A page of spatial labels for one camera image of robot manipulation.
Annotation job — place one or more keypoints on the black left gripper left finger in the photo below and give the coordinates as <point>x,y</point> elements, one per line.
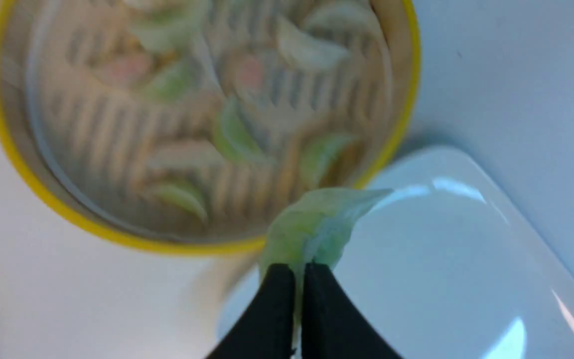
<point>265,329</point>

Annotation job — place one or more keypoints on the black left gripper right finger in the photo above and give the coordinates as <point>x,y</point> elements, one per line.
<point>331,326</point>

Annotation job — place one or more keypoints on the green steamed dumpling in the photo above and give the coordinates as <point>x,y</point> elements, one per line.
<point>317,228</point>

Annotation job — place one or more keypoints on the white steamed dumpling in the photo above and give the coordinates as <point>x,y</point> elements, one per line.
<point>304,52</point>

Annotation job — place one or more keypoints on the white square ceramic plate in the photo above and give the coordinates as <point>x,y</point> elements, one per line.
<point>448,267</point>

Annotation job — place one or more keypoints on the green dumpling far left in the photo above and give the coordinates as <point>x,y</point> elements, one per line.
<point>182,194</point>

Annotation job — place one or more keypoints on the green dumpling front edge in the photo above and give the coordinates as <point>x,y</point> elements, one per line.
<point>318,156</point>

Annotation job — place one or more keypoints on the green dumpling lower centre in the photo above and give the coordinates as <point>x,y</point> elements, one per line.
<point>232,138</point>

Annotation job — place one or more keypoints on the yellow-rimmed bamboo steamer basket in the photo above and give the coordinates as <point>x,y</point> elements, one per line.
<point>202,124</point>

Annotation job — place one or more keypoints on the pale white dumpling right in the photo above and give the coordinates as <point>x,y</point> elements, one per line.
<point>343,15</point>

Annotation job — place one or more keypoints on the green dumpling upper centre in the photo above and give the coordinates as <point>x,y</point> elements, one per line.
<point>170,29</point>

